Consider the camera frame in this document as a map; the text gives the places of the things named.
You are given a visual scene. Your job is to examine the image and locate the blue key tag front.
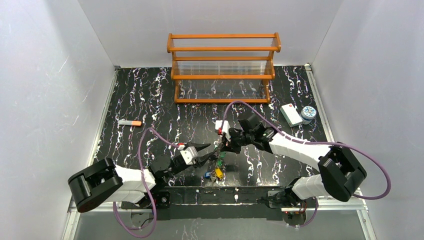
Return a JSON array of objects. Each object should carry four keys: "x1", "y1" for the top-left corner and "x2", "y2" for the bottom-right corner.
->
[{"x1": 204, "y1": 172, "x2": 212, "y2": 180}]

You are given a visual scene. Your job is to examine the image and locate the cluster of tagged keys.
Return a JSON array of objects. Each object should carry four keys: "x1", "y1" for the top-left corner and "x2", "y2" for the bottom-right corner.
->
[{"x1": 203, "y1": 143, "x2": 226, "y2": 182}]

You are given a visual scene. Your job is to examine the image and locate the yellow key tag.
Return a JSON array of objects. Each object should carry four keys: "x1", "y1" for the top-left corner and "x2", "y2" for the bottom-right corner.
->
[{"x1": 214, "y1": 168, "x2": 224, "y2": 179}]

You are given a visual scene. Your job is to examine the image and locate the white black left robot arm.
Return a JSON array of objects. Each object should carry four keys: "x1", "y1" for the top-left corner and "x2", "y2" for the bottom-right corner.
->
[{"x1": 67, "y1": 142, "x2": 219, "y2": 213}]

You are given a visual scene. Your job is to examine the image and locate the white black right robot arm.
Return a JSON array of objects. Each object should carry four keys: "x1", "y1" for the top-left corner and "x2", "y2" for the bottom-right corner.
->
[{"x1": 220, "y1": 127, "x2": 367, "y2": 206}]

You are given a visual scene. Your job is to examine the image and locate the white rectangular box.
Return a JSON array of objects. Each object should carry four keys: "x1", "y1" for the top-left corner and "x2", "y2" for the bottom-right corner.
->
[{"x1": 279, "y1": 103, "x2": 303, "y2": 128}]

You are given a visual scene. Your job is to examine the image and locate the blue white round tin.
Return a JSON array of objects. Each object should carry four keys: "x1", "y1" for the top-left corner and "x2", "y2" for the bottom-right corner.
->
[{"x1": 299, "y1": 106, "x2": 317, "y2": 125}]

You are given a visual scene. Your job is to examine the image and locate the orange wooden shelf rack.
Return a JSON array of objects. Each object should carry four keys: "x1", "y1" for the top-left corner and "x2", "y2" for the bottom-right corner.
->
[{"x1": 166, "y1": 32, "x2": 282, "y2": 104}]

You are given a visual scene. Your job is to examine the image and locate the orange grey marker pen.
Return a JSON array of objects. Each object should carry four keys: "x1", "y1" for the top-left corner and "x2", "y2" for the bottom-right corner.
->
[{"x1": 118, "y1": 119, "x2": 142, "y2": 127}]

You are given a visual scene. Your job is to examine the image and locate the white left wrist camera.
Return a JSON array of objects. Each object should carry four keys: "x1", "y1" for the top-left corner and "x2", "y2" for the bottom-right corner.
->
[{"x1": 180, "y1": 146, "x2": 199, "y2": 165}]

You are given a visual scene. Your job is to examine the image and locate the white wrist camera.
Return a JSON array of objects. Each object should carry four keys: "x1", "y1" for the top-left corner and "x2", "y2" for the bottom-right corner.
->
[
  {"x1": 215, "y1": 120, "x2": 230, "y2": 141},
  {"x1": 180, "y1": 146, "x2": 199, "y2": 165}
]

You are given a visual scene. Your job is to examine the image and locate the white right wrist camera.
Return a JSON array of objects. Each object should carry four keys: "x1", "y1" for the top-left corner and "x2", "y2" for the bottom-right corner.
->
[{"x1": 215, "y1": 120, "x2": 230, "y2": 141}]

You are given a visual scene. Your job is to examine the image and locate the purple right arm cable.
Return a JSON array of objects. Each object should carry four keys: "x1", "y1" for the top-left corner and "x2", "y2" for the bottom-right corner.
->
[{"x1": 220, "y1": 101, "x2": 392, "y2": 229}]

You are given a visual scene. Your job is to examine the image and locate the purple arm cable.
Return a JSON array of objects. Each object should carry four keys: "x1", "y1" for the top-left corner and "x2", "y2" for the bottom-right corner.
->
[
  {"x1": 112, "y1": 127, "x2": 181, "y2": 239},
  {"x1": 220, "y1": 101, "x2": 392, "y2": 229}
]

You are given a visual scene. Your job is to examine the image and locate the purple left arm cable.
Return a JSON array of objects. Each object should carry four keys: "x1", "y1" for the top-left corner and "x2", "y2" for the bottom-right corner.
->
[{"x1": 112, "y1": 127, "x2": 181, "y2": 239}]

